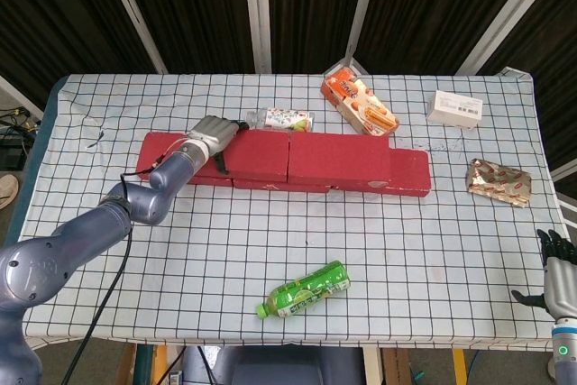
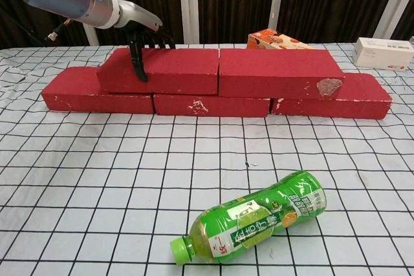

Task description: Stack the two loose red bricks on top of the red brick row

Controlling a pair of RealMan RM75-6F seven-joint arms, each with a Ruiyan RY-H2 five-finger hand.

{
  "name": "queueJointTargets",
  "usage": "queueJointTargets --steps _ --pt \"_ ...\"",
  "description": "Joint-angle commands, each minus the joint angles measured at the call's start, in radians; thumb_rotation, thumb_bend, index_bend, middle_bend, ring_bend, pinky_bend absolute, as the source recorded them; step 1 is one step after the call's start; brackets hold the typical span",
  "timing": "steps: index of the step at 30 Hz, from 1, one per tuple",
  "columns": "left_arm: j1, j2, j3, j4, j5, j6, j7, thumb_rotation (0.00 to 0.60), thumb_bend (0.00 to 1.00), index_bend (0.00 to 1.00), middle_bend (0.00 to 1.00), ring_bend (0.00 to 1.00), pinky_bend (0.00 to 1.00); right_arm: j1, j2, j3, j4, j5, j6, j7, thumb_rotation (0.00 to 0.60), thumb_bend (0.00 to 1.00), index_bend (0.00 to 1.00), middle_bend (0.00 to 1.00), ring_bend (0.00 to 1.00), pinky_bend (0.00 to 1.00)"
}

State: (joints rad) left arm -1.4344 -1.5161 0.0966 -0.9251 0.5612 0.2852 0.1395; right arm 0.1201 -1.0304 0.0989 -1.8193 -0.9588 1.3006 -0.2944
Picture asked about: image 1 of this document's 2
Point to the grey robot torso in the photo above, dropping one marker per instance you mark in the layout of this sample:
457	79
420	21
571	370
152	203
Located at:
279	367

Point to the orange biscuit box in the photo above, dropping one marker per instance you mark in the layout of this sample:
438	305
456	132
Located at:
360	101

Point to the white checked tablecloth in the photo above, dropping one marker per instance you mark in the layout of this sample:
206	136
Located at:
360	245

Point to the dark brown curtain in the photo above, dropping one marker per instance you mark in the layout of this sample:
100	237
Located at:
198	6

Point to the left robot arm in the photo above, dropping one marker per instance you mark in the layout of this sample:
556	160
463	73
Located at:
90	231

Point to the clear bottle colourful label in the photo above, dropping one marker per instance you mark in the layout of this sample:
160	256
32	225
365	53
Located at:
284	118

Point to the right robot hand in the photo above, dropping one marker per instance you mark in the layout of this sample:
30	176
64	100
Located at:
561	281

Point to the white frame pole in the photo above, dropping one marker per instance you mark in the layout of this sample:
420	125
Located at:
500	11
133	11
257	11
363	11

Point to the gold snack bag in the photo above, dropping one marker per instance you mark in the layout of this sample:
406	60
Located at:
498	182

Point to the white cardboard box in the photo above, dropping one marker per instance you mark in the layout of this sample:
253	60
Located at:
455	110

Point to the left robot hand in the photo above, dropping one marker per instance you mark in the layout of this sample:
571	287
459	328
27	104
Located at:
214	132

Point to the green tea bottle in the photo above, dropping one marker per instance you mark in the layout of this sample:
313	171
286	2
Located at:
306	290

